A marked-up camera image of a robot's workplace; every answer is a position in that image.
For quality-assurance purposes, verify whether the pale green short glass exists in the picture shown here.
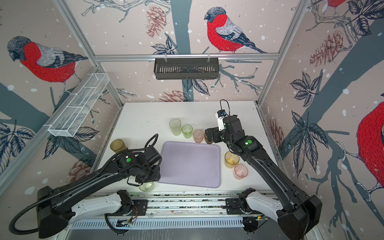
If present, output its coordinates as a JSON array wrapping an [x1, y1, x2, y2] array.
[[139, 182, 155, 193]]

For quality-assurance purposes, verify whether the pink faceted glass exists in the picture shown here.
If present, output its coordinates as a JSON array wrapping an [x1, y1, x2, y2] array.
[[234, 164, 249, 180]]

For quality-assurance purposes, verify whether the olive amber textured glass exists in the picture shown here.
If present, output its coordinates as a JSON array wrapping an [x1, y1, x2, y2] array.
[[110, 139, 127, 153]]

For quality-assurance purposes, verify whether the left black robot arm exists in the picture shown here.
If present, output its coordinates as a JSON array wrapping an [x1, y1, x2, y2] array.
[[37, 147, 162, 239]]

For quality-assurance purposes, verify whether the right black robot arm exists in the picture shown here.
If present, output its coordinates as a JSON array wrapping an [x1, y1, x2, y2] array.
[[206, 110, 323, 240]]

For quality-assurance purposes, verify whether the lavender plastic tray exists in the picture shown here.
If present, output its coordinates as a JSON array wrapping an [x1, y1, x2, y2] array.
[[159, 141, 221, 188]]

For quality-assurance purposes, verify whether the pale pink textured glass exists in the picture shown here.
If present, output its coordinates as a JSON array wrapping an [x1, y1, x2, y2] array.
[[193, 130, 205, 144]]

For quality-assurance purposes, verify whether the small bright green glass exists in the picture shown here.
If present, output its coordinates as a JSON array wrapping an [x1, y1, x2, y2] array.
[[182, 125, 193, 139]]

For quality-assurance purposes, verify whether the yellow faceted glass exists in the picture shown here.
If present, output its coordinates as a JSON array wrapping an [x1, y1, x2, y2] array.
[[225, 152, 240, 169]]

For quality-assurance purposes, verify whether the tall pale green glass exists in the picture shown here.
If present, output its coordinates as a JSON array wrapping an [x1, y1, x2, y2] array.
[[169, 119, 182, 136]]

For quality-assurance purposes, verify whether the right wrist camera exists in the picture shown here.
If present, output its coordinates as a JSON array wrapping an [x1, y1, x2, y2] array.
[[216, 110, 227, 131]]

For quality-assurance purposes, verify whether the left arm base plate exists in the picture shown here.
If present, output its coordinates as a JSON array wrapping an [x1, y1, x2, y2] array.
[[107, 200, 149, 217]]

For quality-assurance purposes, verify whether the aluminium front rail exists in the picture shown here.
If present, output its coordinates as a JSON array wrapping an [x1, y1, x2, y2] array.
[[61, 191, 313, 219]]

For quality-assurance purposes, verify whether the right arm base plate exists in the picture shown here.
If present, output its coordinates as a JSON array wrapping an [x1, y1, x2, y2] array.
[[223, 199, 264, 216]]

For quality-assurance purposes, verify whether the black hanging wire basket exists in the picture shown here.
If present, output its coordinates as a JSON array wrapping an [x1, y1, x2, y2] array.
[[154, 58, 220, 80]]

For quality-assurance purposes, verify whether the white mesh wall shelf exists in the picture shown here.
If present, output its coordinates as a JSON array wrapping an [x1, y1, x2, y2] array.
[[48, 73, 110, 137]]

